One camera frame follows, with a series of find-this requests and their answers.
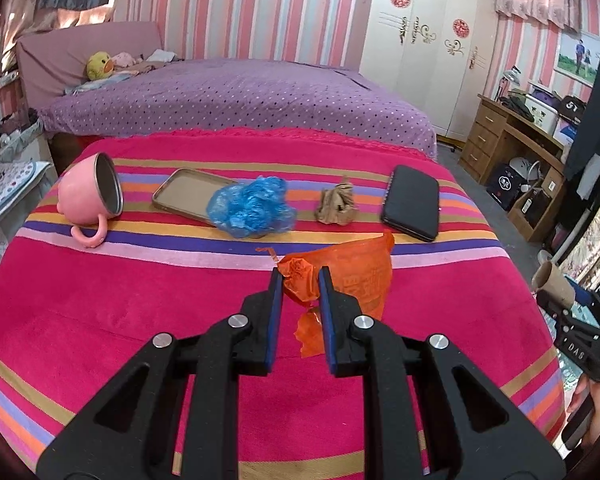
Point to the white wardrobe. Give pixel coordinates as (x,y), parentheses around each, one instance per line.
(430,60)

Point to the yellow duck plush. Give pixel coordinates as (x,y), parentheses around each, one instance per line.
(100,66)

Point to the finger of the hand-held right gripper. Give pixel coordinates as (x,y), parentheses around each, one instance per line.
(549,305)

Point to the dotted pale cloth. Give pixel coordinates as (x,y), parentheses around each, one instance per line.
(10,185)

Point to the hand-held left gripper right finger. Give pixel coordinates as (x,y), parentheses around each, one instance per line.
(326,325)

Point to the pink striped blanket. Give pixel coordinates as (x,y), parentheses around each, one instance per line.
(130,285)

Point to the black wallet case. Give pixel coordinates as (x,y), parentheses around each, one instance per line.
(412,202)

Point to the orange plastic bag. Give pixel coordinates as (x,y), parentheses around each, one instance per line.
(360,270)

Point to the white fan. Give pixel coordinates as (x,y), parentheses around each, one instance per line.
(522,167)

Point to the pink mug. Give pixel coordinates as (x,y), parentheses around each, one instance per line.
(80,195)

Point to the bed with purple dotted cover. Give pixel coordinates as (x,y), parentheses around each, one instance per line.
(260,95)

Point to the black hanging jacket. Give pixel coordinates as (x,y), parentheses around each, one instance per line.
(597,110)

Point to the black bag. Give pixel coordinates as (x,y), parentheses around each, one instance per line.
(504,185)

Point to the white storage box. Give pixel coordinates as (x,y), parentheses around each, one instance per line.
(542,110)

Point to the white cloth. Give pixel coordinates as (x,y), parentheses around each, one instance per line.
(160,56)

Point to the brown rectangular tray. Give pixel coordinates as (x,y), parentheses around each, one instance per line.
(185,192)

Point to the wooden desk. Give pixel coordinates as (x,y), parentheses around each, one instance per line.
(485,130)

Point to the pink plush toy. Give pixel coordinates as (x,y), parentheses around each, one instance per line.
(126,59)

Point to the blue crumpled plastic bag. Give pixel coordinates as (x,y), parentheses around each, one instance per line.
(250,205)

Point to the cardboard tube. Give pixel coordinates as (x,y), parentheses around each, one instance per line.
(555,285)

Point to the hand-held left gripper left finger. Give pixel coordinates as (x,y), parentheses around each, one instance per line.
(276,320)

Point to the floral cloth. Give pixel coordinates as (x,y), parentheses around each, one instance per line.
(597,230)

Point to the black box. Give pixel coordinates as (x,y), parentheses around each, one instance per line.
(572,109)

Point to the wall poster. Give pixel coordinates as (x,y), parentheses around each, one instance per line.
(577,55)

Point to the crumpled brown paper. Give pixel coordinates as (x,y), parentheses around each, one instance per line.
(336,202)

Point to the desk lamp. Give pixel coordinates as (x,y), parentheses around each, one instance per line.
(509,80)

